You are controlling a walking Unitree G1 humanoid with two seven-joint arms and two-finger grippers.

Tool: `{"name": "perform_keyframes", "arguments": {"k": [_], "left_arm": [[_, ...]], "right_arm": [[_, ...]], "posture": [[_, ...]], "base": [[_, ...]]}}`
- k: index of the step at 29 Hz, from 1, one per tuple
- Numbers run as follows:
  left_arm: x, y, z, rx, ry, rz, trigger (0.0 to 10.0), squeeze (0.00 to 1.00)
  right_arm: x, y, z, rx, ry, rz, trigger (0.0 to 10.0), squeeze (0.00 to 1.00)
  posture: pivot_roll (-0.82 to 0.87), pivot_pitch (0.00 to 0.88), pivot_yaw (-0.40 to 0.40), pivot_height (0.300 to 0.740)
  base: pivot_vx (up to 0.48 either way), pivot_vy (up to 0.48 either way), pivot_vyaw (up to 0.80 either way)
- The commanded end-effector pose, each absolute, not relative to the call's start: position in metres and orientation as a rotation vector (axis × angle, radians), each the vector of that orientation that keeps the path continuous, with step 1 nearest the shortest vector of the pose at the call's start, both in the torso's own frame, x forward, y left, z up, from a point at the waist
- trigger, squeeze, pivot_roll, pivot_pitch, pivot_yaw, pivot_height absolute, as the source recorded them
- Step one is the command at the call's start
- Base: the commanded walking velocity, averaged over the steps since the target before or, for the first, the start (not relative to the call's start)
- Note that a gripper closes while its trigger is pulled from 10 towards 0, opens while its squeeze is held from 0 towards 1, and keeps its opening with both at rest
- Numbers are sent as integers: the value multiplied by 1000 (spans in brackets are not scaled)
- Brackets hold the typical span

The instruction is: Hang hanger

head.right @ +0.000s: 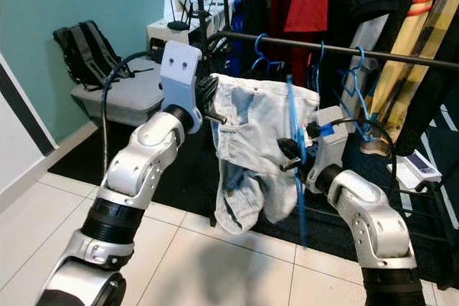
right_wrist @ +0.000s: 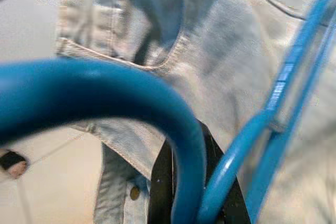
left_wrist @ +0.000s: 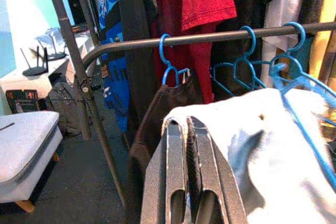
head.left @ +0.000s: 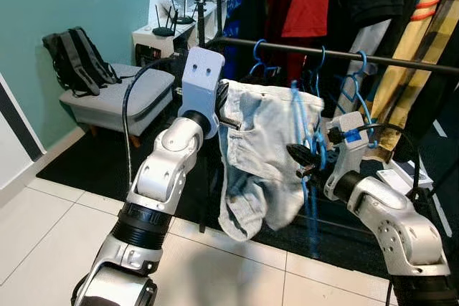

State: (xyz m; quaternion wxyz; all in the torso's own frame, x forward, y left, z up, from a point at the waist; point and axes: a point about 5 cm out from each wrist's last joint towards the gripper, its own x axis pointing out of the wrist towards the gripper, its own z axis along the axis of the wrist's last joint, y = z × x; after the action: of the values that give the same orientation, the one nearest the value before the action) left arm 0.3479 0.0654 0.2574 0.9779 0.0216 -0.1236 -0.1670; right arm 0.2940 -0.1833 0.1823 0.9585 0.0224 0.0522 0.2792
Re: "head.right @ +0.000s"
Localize grey upholstered bench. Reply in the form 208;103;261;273
70;59;166;128

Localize mustard garment orange stripes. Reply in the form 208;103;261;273
366;0;449;153

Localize black backpack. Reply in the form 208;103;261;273
52;21;133;92

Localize yellow black plaid shirt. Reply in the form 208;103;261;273
398;0;459;156

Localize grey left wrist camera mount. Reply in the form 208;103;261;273
160;39;205;115

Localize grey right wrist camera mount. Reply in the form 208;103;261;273
310;105;352;193

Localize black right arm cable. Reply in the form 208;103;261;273
333;116;399;199

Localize black floor carpet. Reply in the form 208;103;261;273
47;98;459;289

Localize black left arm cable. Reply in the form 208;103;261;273
103;49;173;178

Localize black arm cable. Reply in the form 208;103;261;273
103;49;173;178
333;116;399;199

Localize black metal clothes rack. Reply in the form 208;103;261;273
212;0;459;278

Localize light denim shorts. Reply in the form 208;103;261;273
208;73;322;236

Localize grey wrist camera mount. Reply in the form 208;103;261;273
160;39;205;115
310;105;352;193

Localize thin blue hanger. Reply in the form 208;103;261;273
251;34;284;74
283;75;313;249
312;41;329;95

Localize black long garment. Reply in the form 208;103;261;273
394;55;459;156

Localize white hanging garment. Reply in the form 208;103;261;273
348;14;399;110

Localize black wifi router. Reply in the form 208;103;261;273
183;0;209;20
166;0;191;32

